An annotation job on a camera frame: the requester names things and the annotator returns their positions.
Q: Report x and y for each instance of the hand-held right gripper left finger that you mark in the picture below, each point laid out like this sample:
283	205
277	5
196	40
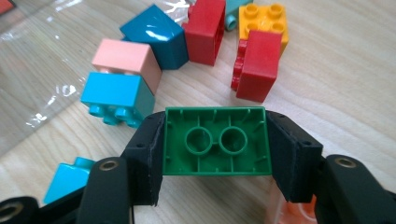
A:
144	165

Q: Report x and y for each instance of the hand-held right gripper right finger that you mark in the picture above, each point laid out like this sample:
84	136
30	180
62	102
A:
295	161

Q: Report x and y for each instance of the salmon toy block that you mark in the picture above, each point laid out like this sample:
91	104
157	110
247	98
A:
289	211

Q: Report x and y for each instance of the green toy block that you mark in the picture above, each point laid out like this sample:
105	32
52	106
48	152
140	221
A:
218	161

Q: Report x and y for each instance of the red toy block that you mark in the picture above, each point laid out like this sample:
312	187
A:
260	68
202	34

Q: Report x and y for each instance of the clear plastic bag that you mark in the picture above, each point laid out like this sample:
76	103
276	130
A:
37	77

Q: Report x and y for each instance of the cyan toy block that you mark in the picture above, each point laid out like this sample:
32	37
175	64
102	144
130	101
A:
112	93
67	182

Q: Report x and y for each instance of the pink toy block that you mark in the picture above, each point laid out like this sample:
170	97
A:
124	57

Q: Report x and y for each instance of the dark blue toy block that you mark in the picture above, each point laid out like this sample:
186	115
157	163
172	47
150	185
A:
155	37

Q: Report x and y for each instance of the yellow toy block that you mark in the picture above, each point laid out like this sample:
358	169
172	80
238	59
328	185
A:
264	21

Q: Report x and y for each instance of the pale teal toy block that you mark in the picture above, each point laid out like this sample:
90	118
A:
233	12

